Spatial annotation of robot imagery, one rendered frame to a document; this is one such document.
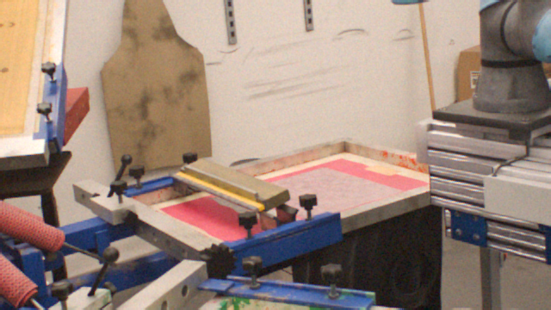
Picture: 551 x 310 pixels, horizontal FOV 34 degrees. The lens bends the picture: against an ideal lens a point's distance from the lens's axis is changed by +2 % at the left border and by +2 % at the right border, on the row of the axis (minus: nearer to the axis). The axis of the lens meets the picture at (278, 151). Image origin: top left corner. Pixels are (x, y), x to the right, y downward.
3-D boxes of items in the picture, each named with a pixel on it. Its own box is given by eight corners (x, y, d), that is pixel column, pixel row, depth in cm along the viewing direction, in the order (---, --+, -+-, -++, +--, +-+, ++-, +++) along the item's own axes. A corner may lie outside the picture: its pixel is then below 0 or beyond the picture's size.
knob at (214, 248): (225, 269, 180) (221, 234, 178) (239, 276, 176) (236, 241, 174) (194, 279, 176) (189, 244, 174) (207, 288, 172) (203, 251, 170)
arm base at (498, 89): (567, 100, 176) (567, 50, 174) (522, 116, 167) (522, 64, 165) (502, 93, 188) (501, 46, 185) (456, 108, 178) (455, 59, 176)
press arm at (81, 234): (124, 230, 206) (121, 209, 204) (135, 236, 201) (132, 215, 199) (52, 251, 197) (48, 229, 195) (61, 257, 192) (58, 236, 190)
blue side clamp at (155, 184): (212, 188, 249) (209, 164, 247) (220, 191, 245) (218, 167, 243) (114, 214, 234) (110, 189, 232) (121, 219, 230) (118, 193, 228)
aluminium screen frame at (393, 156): (346, 148, 273) (345, 136, 272) (489, 185, 226) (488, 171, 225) (114, 212, 232) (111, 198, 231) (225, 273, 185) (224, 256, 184)
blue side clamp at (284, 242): (330, 235, 204) (327, 207, 202) (343, 241, 200) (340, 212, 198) (219, 273, 188) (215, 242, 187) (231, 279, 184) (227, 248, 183)
